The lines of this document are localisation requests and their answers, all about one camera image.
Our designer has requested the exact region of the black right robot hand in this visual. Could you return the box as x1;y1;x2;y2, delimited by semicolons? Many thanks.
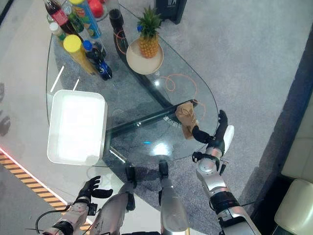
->
191;109;235;153

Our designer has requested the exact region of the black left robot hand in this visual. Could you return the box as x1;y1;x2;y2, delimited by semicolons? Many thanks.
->
77;175;113;204

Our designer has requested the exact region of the brown cloth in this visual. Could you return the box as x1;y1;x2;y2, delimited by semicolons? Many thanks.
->
174;98;200;140

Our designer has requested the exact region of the white rectangular basket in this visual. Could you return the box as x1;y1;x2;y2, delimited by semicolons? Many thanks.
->
46;89;109;166

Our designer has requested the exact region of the black yellow hazard tape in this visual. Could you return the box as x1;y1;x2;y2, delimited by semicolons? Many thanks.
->
0;149;95;232

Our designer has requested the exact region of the silver right robot leg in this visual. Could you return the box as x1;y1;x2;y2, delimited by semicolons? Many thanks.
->
157;159;189;235

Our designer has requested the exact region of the glass table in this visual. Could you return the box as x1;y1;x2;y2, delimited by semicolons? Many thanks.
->
45;0;220;168

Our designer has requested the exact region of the cream sofa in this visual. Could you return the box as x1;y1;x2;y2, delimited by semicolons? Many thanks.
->
273;119;313;235

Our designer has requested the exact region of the beige round plate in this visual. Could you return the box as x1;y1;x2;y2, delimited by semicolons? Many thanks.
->
126;38;164;75

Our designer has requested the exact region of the pineapple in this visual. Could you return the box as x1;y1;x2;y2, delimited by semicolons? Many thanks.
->
136;6;162;59

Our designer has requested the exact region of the dark cola bottle blue label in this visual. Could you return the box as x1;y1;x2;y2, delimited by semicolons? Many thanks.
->
82;40;113;81

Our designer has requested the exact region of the black trash bin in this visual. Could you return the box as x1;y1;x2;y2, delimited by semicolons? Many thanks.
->
155;0;188;24

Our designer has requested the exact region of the small bottle white cap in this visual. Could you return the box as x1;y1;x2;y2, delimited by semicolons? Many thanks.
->
49;22;67;42

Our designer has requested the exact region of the green soda bottle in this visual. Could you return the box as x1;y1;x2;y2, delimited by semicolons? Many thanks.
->
61;2;85;34

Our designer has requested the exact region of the green chip can yellow lid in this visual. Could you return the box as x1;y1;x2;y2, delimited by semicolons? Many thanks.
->
68;0;102;40

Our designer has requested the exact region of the cola bottle red label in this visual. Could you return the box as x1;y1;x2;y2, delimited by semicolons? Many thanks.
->
43;0;85;43

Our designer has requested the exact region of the red apple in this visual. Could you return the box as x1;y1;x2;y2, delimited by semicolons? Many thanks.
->
88;0;104;19

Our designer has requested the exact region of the orange cable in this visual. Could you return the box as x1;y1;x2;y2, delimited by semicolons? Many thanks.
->
115;30;207;118

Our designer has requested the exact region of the black table leg frame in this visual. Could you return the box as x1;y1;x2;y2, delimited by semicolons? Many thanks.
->
104;8;195;135

